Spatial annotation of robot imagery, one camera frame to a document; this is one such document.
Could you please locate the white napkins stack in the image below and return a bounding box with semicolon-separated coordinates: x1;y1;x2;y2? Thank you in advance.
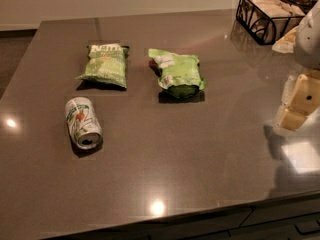
243;0;305;40

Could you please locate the white packet beside basket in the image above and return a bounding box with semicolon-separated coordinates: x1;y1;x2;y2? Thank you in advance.
272;27;297;54

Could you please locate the green Kettle chips bag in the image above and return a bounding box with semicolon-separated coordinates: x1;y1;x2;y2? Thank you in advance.
77;43;130;88

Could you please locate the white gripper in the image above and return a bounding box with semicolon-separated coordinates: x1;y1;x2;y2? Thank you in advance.
276;1;320;131

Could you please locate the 7up soda can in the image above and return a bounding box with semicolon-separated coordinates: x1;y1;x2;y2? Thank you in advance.
65;97;102;150

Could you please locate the cabinet drawer front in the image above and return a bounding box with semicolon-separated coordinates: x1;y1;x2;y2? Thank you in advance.
146;197;320;240

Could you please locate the green snack bag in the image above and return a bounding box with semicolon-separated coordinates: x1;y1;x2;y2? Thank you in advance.
148;49;205;99

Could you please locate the black wire napkin basket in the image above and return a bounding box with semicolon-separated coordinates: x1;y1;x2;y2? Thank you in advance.
235;0;308;46

